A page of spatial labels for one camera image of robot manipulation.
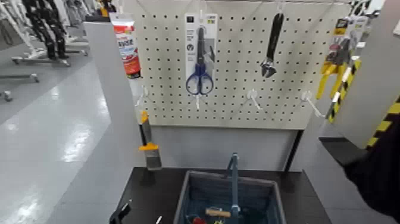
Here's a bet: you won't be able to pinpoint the grey partition panel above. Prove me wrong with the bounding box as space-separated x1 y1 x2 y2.
46 21 148 224

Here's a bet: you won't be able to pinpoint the black adjustable wrench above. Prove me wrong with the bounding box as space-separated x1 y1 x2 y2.
260 12 285 79

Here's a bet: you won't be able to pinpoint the black metal post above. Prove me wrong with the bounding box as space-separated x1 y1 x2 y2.
283 129 305 172

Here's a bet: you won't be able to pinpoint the orange grey scraper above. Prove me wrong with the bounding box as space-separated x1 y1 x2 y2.
138 110 163 171

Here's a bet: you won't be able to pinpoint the wooden handled tool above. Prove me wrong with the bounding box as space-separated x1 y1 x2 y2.
204 207 232 219

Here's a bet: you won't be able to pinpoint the white pegboard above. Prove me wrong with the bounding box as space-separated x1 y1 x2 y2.
123 0 352 130

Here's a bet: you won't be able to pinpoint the black robot on stand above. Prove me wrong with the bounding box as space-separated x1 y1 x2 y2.
22 0 69 61

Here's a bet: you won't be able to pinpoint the yellow handled pliers in package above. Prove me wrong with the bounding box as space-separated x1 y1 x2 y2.
315 17 370 101

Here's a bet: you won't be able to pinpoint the blue scissors on white card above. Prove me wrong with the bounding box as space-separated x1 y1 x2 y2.
184 12 218 96

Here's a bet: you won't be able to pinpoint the red white sealant tube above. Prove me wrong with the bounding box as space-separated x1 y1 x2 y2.
109 12 142 80

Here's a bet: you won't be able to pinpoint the grey wheeled stand base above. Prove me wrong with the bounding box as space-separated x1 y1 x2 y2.
0 73 40 84

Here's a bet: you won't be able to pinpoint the grey panel with hazard tape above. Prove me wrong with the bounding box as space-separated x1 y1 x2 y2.
324 0 400 150

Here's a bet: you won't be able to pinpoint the white robot on stand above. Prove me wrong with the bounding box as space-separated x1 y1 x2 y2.
0 0 39 60

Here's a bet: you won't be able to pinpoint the blue crate with handle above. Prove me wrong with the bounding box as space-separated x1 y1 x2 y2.
173 153 287 224

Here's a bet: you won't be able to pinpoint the black white packaged tool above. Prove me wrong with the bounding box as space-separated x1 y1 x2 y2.
349 0 381 19

